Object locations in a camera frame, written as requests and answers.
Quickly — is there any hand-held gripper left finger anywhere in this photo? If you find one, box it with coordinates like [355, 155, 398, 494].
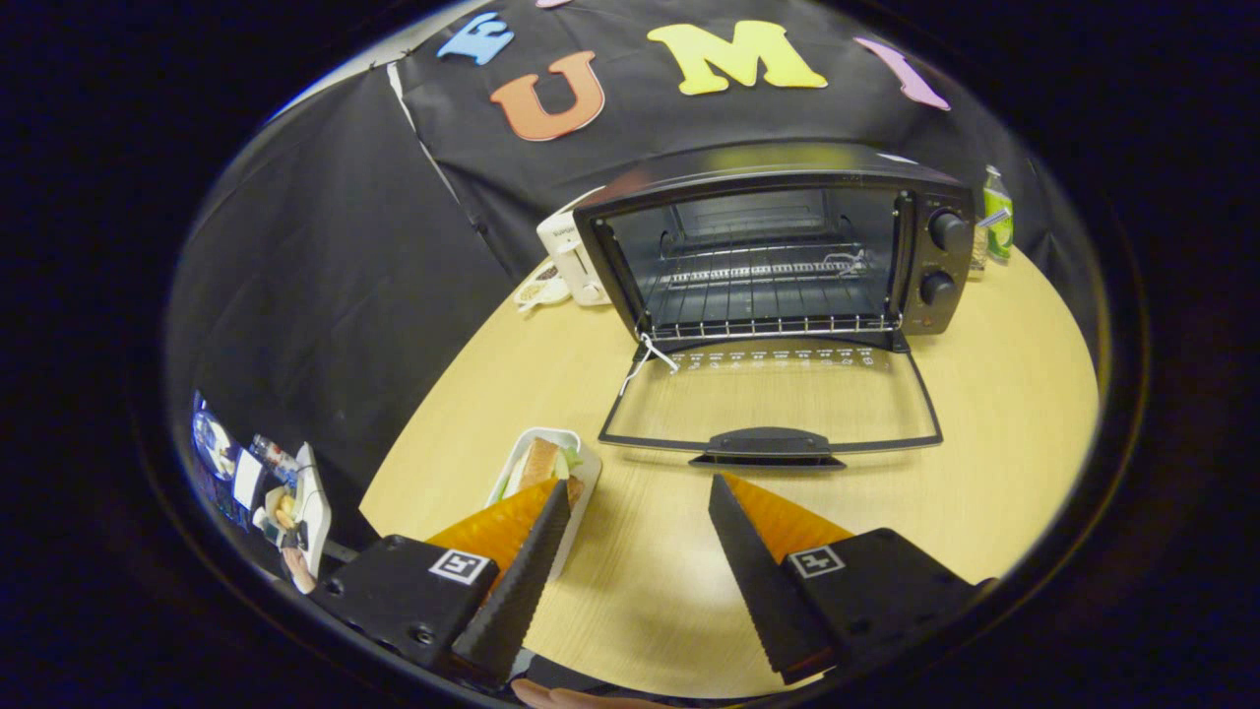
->
[325, 480, 572, 690]

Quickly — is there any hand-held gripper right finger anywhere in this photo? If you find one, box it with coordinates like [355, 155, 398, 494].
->
[709, 473, 990, 685]

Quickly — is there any toasted bread sandwich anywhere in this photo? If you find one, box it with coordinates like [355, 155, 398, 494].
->
[505, 438, 585, 508]

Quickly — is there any black toaster oven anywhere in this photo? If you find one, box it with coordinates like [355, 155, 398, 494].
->
[574, 143, 976, 469]

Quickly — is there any white rectangular food tray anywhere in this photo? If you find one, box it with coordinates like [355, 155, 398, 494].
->
[487, 426, 603, 582]

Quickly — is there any white pop-up toaster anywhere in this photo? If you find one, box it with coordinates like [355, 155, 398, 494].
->
[536, 187, 611, 307]

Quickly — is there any clutter of small items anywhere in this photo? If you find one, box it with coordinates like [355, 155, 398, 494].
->
[192, 392, 332, 594]

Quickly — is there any small white snack dish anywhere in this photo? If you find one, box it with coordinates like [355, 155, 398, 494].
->
[514, 261, 572, 314]

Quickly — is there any clear glass with straw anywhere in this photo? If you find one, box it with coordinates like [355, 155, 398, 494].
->
[968, 209, 1011, 281]

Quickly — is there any green label drink bottle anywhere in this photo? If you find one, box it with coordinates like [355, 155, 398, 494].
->
[982, 165, 1015, 263]

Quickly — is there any white string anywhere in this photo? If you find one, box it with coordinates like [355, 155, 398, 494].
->
[618, 333, 680, 397]

